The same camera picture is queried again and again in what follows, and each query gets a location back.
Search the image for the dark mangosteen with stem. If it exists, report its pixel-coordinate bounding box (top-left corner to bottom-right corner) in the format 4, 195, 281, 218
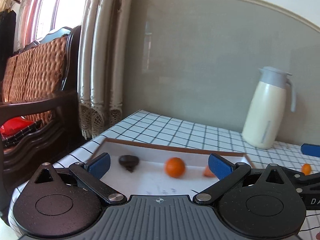
118, 155, 139, 172

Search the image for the red cushion on bench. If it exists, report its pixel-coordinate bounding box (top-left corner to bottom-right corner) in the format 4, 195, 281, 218
1, 116, 33, 139

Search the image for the orange kumquat in box left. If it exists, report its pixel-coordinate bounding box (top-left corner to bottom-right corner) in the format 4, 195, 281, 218
164, 157, 185, 178

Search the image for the black coat on rack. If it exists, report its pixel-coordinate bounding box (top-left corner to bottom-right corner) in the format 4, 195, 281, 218
0, 9, 16, 80

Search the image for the dark wooden sofa bench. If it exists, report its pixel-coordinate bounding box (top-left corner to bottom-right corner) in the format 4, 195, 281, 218
1, 26, 84, 211

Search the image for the carrot chunk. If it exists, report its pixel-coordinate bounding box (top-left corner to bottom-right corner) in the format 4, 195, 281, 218
203, 166, 216, 178

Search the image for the beige lace curtain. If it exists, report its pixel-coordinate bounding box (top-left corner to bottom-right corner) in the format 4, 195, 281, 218
15, 0, 131, 139

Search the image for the orange kumquat on table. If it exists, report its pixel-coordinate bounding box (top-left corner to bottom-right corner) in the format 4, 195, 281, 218
302, 163, 312, 176

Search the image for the white shallow cardboard box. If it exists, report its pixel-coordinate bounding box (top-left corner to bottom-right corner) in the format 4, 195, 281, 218
87, 137, 254, 198

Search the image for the cream and grey thermos jug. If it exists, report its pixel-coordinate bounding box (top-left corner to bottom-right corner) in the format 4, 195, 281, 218
242, 67, 297, 149

